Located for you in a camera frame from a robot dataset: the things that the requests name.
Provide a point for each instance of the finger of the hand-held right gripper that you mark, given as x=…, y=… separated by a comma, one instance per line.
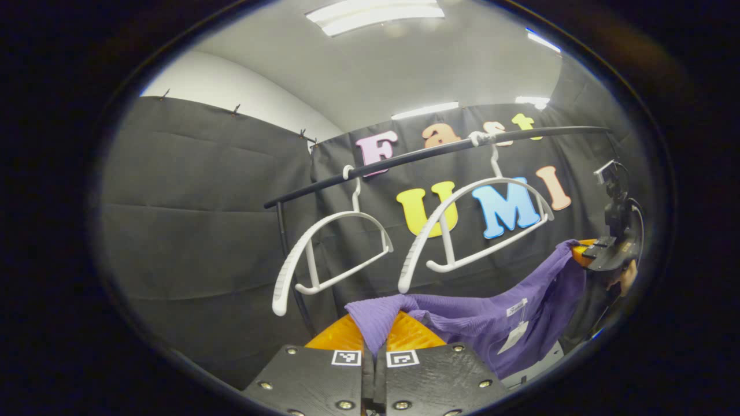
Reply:
x=583, y=251

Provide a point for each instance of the black backdrop cloth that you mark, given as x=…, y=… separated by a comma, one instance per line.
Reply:
x=202, y=219

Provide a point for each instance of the black metal clothes rack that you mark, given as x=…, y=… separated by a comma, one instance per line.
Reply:
x=404, y=159

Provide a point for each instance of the purple knit jacket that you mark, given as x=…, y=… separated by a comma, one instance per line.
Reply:
x=474, y=323

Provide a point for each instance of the small ceiling light panel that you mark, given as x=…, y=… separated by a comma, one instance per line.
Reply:
x=543, y=41
x=532, y=101

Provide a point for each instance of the long ceiling light strip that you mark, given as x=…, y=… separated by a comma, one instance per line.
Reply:
x=425, y=111

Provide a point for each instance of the large rectangular ceiling light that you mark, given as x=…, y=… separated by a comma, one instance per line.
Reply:
x=376, y=14

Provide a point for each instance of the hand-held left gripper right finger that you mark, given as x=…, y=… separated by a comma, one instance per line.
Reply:
x=439, y=375

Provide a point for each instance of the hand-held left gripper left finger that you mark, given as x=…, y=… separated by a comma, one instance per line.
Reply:
x=312, y=375

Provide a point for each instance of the white plastic clothes hanger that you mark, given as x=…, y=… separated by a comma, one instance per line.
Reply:
x=289, y=271
x=416, y=254

